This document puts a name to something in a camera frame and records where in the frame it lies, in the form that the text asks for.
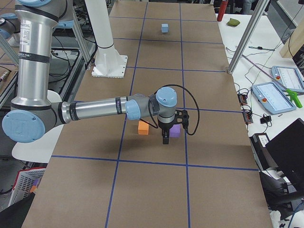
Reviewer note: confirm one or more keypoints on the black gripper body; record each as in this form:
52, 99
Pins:
165, 127

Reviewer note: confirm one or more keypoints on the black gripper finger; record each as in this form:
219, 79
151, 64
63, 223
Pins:
165, 138

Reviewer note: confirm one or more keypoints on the light blue foam block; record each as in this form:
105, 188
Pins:
164, 28

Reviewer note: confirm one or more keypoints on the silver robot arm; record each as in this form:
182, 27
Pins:
32, 114

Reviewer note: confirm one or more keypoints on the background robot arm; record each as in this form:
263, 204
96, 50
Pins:
9, 25

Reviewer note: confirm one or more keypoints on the purple foam block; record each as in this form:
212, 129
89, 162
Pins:
175, 131

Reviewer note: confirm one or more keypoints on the orange foam block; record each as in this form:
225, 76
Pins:
143, 128

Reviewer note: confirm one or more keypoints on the near teach pendant tablet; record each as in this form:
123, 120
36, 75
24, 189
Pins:
272, 98

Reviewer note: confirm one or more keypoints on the teach pendant tablet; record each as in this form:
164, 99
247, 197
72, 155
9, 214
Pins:
289, 77
272, 98

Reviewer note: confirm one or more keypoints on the green bean bag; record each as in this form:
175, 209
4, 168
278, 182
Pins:
233, 22

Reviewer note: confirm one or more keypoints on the black monitor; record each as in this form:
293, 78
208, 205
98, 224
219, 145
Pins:
287, 150

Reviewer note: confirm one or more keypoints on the far teach pendant tablet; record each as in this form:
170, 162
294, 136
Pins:
289, 77

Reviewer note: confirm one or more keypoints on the red bottle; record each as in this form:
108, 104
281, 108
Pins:
222, 10

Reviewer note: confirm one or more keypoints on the white chair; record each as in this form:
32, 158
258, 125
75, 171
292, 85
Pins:
39, 151

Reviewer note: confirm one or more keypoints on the white plastic basket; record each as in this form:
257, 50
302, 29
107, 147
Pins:
24, 181

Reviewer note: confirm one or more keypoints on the green handled reacher grabber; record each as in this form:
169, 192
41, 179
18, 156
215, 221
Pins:
291, 93

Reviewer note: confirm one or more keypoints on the aluminium frame post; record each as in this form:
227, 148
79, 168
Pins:
255, 17

